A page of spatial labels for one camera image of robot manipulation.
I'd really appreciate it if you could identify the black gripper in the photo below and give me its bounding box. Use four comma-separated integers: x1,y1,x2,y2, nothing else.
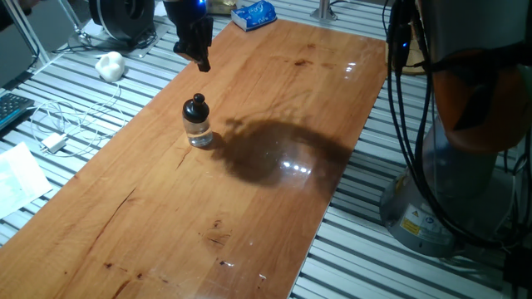
164,0,214,73

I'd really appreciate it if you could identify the clear glass jar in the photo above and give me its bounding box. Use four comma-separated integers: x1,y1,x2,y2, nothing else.
184,118,214,148

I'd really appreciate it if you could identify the gold foil packet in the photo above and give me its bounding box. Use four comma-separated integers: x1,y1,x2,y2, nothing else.
207,0,238,16

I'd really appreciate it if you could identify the blue tissue pack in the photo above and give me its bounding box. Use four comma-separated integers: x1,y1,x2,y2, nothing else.
230,0,278,32

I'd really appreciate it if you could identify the black round fan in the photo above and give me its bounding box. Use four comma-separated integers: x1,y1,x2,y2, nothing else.
88,0,155,42

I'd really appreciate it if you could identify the white figurine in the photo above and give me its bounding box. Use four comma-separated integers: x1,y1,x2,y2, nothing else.
94,51,126,83

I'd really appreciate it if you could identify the thin silver stand rod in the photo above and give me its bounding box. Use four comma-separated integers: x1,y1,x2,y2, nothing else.
57,0,93,45

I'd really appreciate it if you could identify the white charger plug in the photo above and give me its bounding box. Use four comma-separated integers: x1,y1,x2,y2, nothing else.
40,132,67,154

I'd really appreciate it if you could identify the wooden board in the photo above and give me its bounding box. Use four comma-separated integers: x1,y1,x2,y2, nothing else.
0,18,387,299

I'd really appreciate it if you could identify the black keyboard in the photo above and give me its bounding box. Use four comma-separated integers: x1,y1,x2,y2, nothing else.
0,92,35,132

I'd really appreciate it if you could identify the black connector with blue light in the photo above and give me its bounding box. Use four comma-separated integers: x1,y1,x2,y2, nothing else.
390,0,412,76

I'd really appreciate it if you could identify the white paper sheet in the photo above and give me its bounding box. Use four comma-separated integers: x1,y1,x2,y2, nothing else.
0,141,54,220

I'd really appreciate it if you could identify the round wooden paddle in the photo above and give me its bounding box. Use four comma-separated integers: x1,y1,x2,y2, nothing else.
385,39,427,76

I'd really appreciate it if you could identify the aluminium frame post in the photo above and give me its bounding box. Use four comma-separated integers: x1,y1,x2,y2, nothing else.
309,0,338,22
2,0,53,67

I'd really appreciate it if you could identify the white charger cable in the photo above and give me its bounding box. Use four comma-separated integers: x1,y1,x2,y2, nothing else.
29,82,126,159

